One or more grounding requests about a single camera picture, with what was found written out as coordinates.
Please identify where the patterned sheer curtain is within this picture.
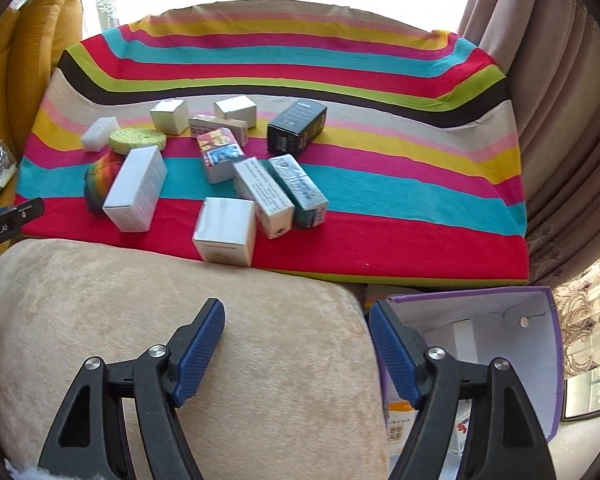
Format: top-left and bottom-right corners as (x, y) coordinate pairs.
(552, 255), (600, 378)

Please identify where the rainbow striped cloth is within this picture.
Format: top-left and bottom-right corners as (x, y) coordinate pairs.
(15, 2), (531, 288)

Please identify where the beige curtain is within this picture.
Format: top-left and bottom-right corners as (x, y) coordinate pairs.
(457, 0), (600, 286)

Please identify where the teal printed box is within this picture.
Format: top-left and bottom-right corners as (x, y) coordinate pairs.
(268, 153), (329, 230)

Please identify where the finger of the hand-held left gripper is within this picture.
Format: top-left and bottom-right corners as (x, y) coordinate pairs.
(0, 197), (46, 256)

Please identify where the beige velvet cushion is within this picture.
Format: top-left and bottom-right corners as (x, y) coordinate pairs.
(0, 239), (391, 480)

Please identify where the round yellow-green sponge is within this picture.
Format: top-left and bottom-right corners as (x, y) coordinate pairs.
(108, 128), (166, 156)

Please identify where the window frame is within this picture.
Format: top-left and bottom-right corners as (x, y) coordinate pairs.
(564, 355), (600, 421)

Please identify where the orange printed packet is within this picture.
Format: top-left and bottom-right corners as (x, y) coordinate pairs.
(386, 400), (421, 461)

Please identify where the white soap bar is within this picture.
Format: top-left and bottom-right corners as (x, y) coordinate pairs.
(81, 116), (119, 152)

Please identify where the small white box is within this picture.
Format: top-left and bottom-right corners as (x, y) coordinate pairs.
(450, 319), (476, 363)

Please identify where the black box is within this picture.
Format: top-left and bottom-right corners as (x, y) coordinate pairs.
(266, 99), (328, 156)

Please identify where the colourful cartoon box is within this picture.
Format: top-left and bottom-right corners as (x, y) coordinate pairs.
(196, 128), (246, 185)

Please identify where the rainbow coloured sponge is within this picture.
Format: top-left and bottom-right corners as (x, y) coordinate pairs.
(83, 152), (127, 214)

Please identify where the long beige gold box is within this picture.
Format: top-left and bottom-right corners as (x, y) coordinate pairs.
(188, 113), (249, 147)

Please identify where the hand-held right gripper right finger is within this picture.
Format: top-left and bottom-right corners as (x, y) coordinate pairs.
(369, 301), (553, 480)

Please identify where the purple storage box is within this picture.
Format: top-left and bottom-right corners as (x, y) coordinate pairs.
(380, 286), (566, 480)

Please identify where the silver white cube box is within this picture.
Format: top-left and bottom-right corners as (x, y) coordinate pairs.
(214, 95), (258, 131)

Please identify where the long plain white box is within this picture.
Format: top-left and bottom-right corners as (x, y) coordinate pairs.
(102, 145), (169, 233)

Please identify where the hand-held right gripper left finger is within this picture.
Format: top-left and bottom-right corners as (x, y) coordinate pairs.
(37, 298), (226, 480)

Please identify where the silver taped box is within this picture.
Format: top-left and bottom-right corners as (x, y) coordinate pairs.
(149, 98), (189, 136)

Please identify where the white box with text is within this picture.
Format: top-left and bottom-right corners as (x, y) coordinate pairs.
(232, 157), (296, 240)

